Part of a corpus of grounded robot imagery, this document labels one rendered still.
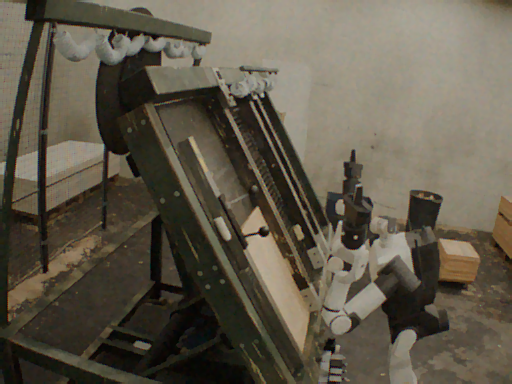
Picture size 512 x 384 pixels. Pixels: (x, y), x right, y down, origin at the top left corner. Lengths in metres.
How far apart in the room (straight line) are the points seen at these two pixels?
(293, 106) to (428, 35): 2.66
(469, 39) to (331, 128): 2.71
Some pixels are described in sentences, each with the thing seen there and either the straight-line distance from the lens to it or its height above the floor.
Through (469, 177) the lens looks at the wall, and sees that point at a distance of 7.57.
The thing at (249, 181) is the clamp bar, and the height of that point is 1.47.
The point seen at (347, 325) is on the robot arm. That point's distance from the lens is 1.74.
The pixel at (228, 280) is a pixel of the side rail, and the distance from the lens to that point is 1.48.
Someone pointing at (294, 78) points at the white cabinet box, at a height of 1.86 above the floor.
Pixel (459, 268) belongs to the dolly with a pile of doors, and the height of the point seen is 0.26.
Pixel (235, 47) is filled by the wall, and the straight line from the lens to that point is 7.27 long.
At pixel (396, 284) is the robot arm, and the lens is 1.76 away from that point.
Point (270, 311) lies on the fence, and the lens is 1.78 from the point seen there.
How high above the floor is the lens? 1.97
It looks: 15 degrees down
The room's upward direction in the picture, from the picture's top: 7 degrees clockwise
